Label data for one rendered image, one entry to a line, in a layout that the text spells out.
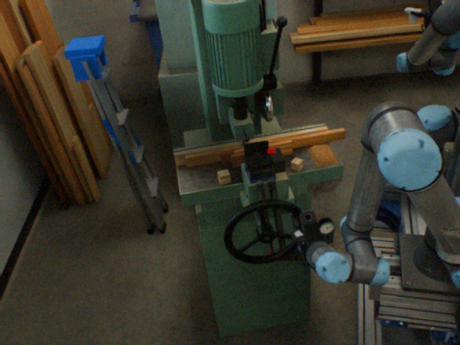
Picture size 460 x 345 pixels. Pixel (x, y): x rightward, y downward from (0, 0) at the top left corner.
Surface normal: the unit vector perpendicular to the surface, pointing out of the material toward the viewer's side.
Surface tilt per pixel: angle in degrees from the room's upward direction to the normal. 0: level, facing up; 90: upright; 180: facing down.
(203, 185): 0
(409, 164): 83
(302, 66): 90
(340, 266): 59
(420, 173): 83
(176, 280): 0
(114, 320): 0
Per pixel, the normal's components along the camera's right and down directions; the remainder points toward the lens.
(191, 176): -0.09, -0.79
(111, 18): 0.04, 0.61
